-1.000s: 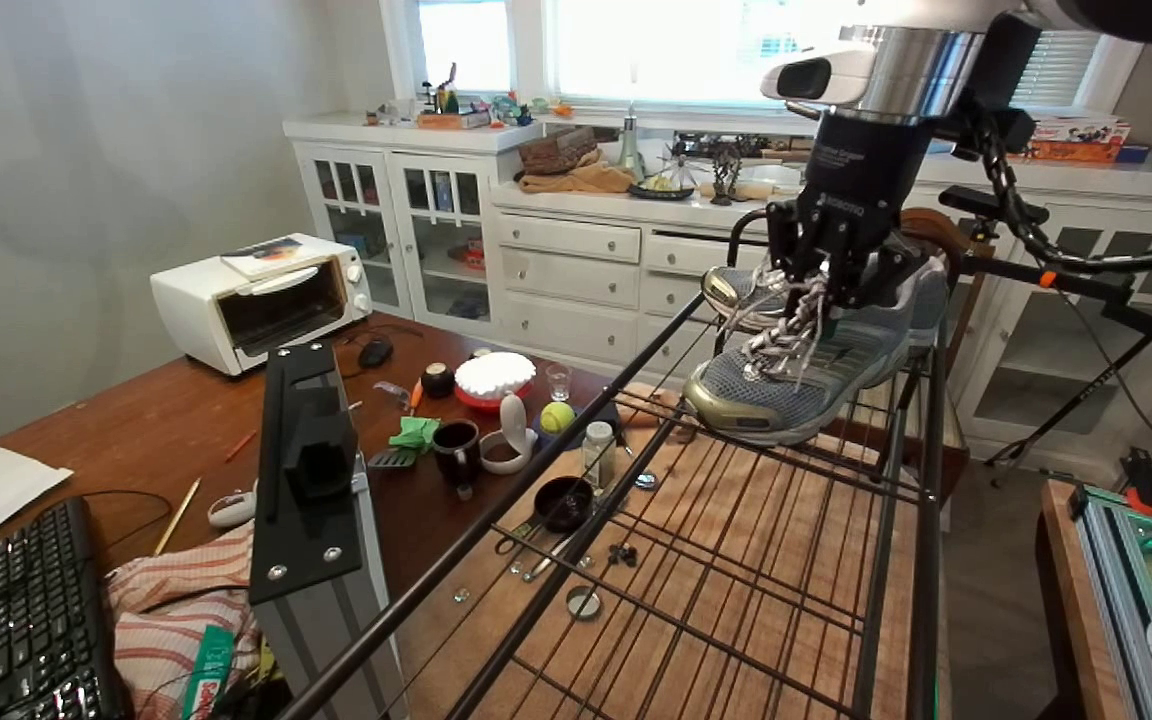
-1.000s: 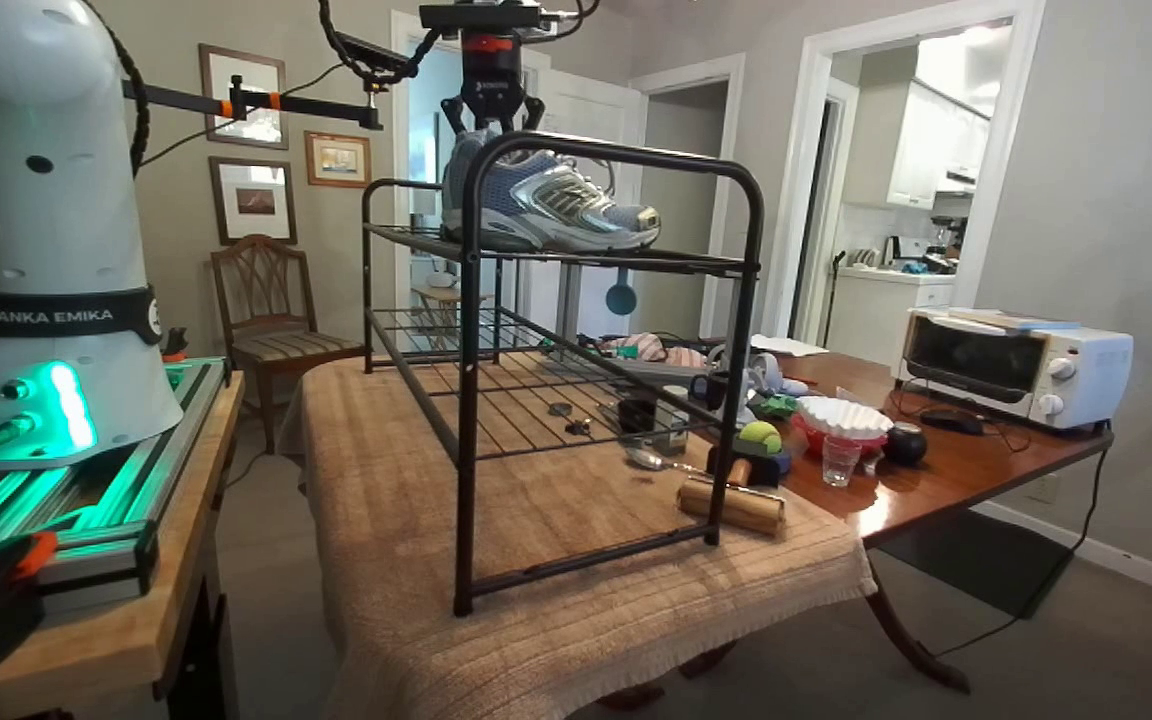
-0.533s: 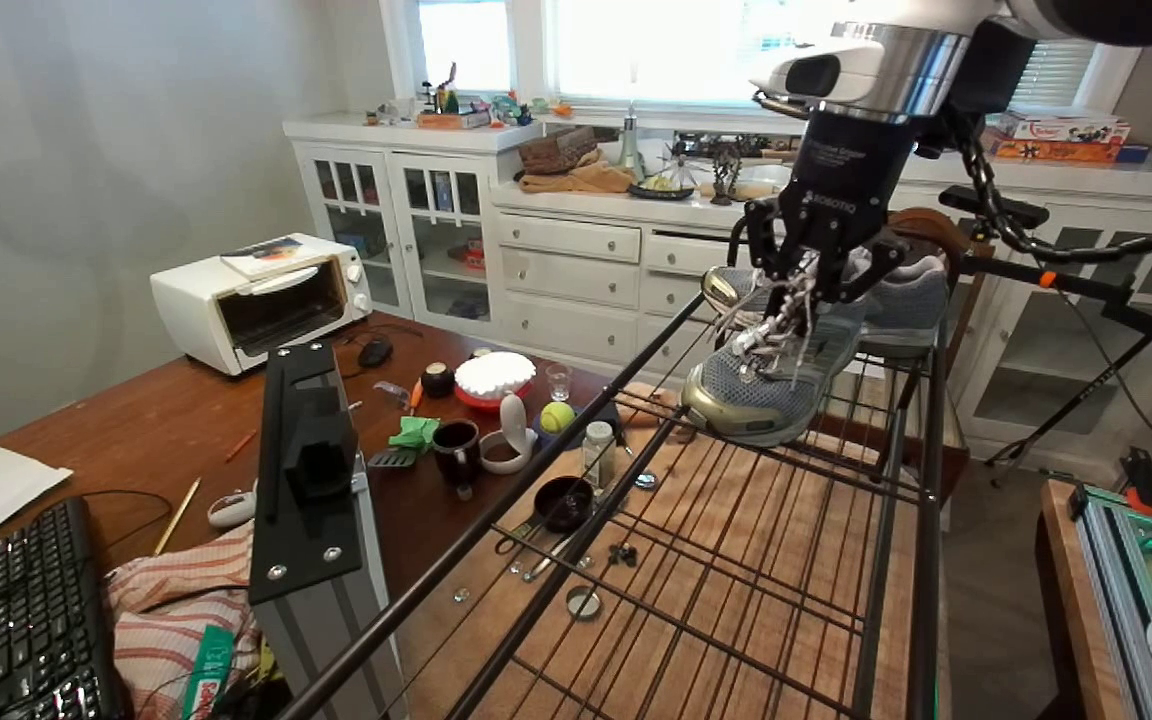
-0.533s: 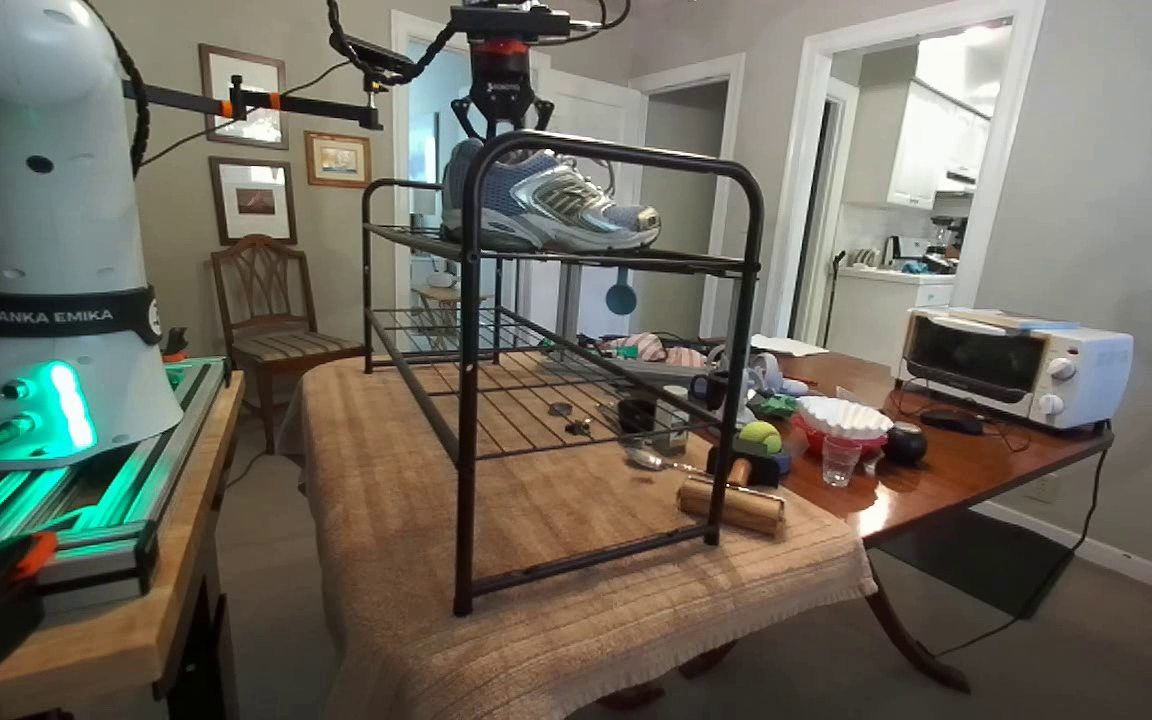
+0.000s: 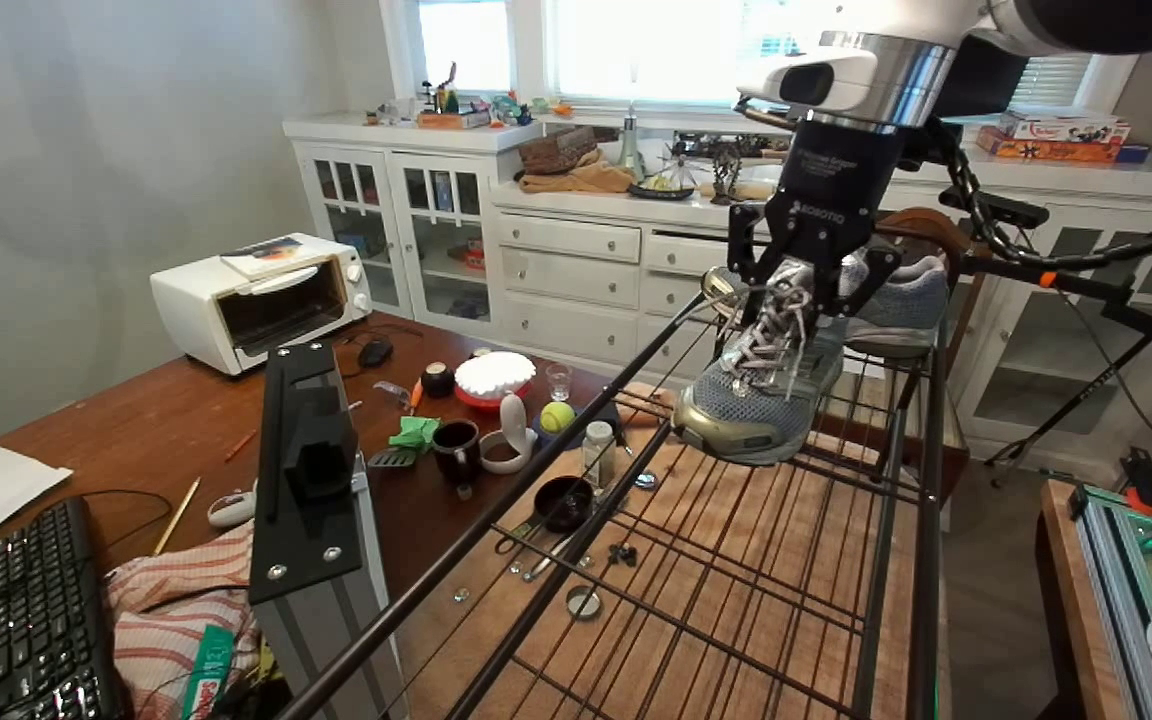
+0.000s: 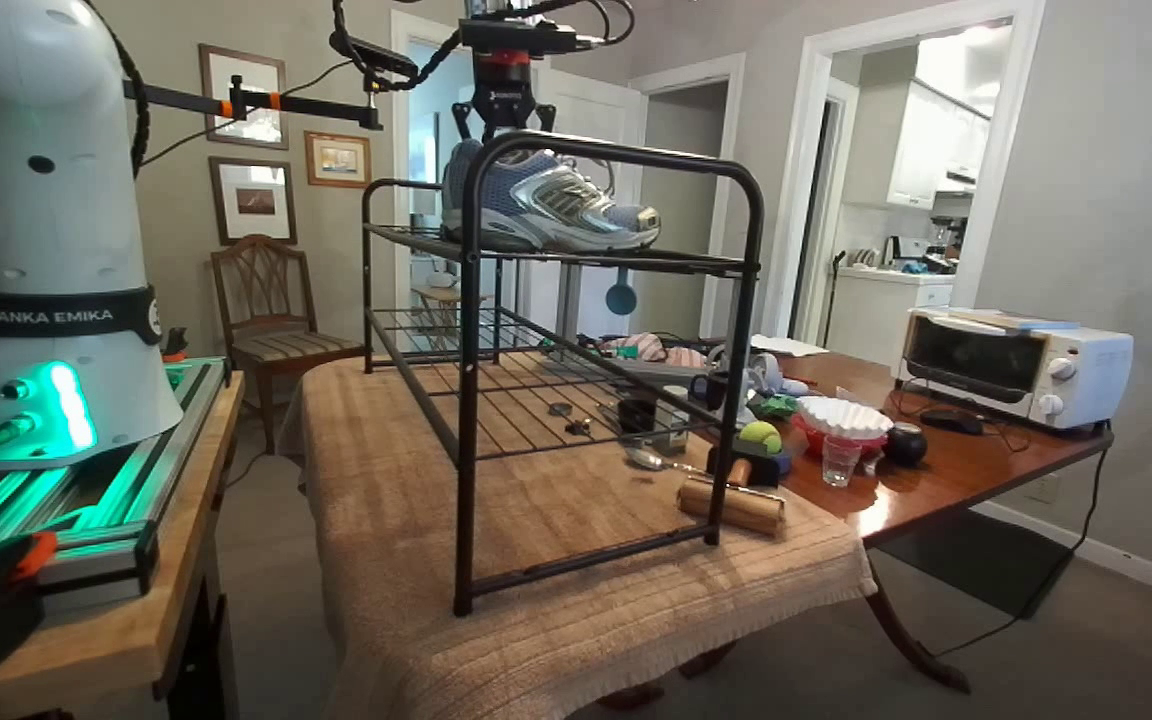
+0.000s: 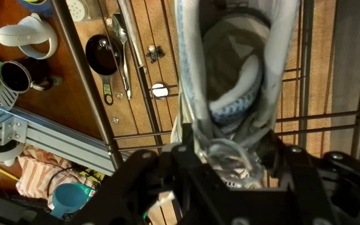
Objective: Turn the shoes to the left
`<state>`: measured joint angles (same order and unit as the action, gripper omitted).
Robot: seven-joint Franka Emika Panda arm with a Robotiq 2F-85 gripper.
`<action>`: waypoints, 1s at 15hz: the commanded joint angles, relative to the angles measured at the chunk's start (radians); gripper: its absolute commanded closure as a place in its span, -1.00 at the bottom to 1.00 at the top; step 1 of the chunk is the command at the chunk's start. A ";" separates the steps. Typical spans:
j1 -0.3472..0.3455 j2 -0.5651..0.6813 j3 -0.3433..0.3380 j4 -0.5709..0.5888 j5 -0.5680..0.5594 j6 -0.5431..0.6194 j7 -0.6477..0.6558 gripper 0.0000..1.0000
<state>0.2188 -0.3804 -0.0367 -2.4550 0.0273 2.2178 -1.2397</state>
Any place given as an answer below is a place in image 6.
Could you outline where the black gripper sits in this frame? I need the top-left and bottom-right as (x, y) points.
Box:
(448, 50), (543, 147)

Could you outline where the blue white sneaker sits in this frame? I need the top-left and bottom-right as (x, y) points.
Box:
(435, 131), (517, 233)
(439, 141), (665, 256)

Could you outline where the small framed picture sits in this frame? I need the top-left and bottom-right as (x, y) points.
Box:
(300, 130), (378, 193)

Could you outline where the black boom with orange clamps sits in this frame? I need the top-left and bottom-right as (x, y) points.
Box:
(148, 74), (390, 141)

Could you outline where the blue hanging ladle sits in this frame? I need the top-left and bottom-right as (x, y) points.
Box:
(600, 265), (643, 321)

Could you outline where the dark framed picture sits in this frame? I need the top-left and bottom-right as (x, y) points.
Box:
(205, 153), (300, 250)

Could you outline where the large framed picture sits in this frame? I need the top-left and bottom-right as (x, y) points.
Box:
(196, 39), (294, 156)

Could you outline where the colourful plush toy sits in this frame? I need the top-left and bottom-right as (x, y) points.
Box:
(593, 328), (715, 380)

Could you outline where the black metal shoe rack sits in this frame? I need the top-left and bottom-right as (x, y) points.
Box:
(359, 130), (770, 619)

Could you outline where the wooden chair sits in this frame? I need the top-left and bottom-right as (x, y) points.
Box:
(208, 233), (368, 461)

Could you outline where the black cup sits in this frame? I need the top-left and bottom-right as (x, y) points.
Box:
(615, 389), (659, 440)

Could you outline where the dark green bowl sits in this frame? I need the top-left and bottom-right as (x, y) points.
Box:
(744, 389), (799, 429)

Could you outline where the green tennis ball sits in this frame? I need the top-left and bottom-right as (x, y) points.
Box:
(733, 418), (787, 461)

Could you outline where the tan woven tablecloth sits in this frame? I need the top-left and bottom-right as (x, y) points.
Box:
(283, 349), (879, 720)

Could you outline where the white kitchen counter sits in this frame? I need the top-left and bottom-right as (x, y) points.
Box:
(823, 260), (963, 370)

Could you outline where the black blue block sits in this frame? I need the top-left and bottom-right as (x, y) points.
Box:
(705, 440), (799, 491)

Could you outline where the white kitchen cabinet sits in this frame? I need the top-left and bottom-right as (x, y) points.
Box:
(879, 76), (997, 216)

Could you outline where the wooden roller block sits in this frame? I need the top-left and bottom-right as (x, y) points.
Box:
(672, 478), (792, 543)

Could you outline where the white bowl with red rim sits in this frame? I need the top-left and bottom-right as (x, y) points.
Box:
(787, 391), (899, 468)

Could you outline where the clear plastic cup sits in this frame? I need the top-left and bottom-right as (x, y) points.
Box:
(817, 429), (866, 491)

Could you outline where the black round object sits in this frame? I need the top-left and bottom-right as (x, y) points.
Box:
(879, 421), (932, 474)

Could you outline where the black remote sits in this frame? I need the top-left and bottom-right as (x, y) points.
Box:
(917, 400), (997, 440)

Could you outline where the white toaster oven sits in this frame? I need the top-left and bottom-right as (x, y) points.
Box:
(893, 303), (1140, 436)

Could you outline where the dark wooden dining table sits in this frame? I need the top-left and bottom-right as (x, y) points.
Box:
(600, 349), (1121, 714)

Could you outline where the wooden workbench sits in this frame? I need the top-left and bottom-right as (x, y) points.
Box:
(0, 370), (252, 720)

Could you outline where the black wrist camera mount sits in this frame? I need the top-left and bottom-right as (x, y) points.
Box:
(459, 11), (603, 59)

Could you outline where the black camera on boom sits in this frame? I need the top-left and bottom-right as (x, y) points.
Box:
(324, 28), (426, 83)

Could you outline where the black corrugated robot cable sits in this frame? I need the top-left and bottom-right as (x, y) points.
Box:
(75, 0), (640, 180)

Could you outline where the green lit aluminium base frame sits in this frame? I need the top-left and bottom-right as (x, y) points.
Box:
(0, 353), (228, 599)

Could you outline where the black toaster power cable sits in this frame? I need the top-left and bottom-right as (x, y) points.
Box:
(932, 436), (1121, 665)

